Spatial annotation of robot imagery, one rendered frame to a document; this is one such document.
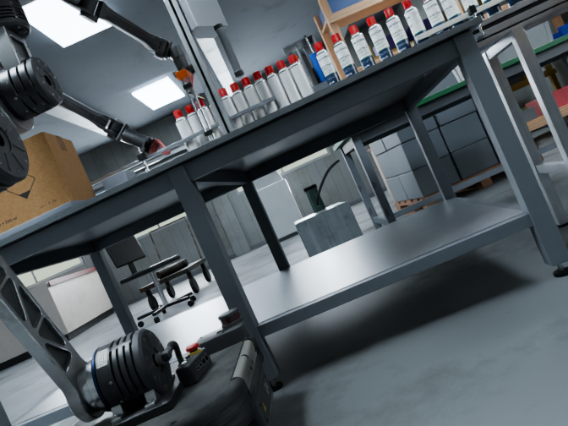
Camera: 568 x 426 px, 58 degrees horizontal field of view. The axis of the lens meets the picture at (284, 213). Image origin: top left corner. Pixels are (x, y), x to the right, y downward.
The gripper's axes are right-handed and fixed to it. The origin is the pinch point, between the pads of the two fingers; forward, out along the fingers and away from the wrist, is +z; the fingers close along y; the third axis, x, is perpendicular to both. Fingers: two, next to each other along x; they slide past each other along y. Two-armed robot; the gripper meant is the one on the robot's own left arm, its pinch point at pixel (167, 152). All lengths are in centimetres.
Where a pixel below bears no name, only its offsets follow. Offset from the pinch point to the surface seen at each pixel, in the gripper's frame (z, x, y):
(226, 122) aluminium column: 22.2, -19.9, -16.3
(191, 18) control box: -4, -51, -17
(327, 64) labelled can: 48, -56, -2
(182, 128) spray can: 3.2, -11.4, -2.5
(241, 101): 21.4, -30.3, -1.9
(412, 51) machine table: 75, -60, -46
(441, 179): 121, -37, 76
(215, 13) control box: 1, -58, -7
